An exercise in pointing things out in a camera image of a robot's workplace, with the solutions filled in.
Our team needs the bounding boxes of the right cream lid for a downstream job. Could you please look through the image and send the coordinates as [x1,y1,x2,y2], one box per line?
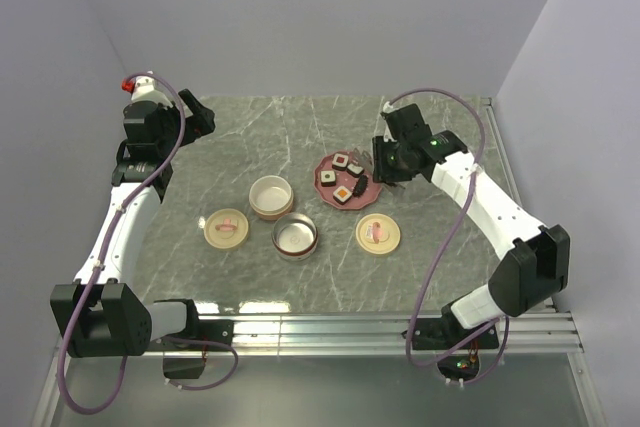
[355,213,401,256]

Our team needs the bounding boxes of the pink polka dot plate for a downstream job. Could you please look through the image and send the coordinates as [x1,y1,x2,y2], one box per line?
[313,150,382,211]

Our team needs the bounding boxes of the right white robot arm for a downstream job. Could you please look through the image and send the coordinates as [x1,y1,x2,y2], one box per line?
[372,104,570,350]

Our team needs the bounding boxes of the left cream lid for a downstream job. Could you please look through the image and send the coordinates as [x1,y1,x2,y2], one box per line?
[203,208,249,251]

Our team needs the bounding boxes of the steel lunch box container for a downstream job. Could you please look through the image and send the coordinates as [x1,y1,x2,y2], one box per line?
[271,212,319,261]

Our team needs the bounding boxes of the sushi roll red centre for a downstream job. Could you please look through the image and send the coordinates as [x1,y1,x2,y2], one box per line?
[332,152,350,171]

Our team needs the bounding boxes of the black spiky food piece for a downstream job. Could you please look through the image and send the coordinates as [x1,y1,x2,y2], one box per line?
[352,175,369,198]

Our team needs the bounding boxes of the cream lunch box container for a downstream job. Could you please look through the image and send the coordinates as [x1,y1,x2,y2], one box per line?
[249,175,294,221]

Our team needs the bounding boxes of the sushi roll pale centre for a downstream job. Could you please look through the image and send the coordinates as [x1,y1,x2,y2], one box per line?
[346,163,364,178]

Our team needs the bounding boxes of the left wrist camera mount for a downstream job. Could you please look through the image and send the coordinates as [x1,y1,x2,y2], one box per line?
[121,71,170,106]

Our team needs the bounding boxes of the sushi roll orange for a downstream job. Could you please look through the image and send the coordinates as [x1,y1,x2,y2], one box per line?
[332,186,352,205]

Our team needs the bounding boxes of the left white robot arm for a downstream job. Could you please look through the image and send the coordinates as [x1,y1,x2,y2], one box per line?
[50,89,215,358]

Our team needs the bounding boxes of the aluminium rail frame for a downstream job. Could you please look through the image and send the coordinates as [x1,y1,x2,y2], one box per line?
[33,96,606,426]

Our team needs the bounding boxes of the metal tongs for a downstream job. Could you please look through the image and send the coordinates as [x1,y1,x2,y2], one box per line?
[352,148,406,197]

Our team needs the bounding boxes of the cream lid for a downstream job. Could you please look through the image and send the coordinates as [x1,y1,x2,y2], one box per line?
[355,213,401,256]
[203,208,249,251]

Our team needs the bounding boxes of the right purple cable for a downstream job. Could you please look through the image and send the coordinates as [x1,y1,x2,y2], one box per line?
[382,88,511,387]

